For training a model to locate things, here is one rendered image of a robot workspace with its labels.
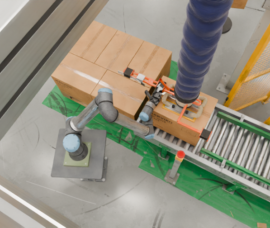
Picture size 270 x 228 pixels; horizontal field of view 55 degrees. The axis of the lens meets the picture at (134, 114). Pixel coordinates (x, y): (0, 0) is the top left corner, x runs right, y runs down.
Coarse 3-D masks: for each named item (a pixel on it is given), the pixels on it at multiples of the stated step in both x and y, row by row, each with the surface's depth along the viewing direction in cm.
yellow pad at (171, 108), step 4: (168, 100) 251; (164, 104) 249; (172, 104) 248; (176, 104) 249; (164, 108) 248; (168, 108) 247; (172, 108) 247; (172, 112) 246; (176, 112) 245; (184, 112) 244; (188, 112) 242; (192, 112) 244; (184, 116) 243; (188, 116) 242; (192, 120) 241
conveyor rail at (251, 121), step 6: (216, 108) 288; (222, 108) 285; (228, 108) 284; (228, 114) 287; (234, 114) 281; (240, 114) 281; (246, 120) 278; (252, 120) 277; (258, 126) 277; (264, 126) 274
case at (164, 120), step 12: (168, 84) 260; (168, 96) 255; (204, 96) 252; (156, 108) 250; (192, 108) 248; (204, 108) 247; (156, 120) 267; (168, 120) 251; (180, 120) 244; (204, 120) 242; (168, 132) 279; (180, 132) 261; (192, 132) 245; (192, 144) 273
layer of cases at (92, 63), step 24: (96, 24) 351; (72, 48) 336; (96, 48) 334; (120, 48) 332; (144, 48) 330; (72, 72) 321; (96, 72) 319; (120, 72) 317; (144, 72) 315; (72, 96) 351; (120, 96) 304; (144, 96) 302
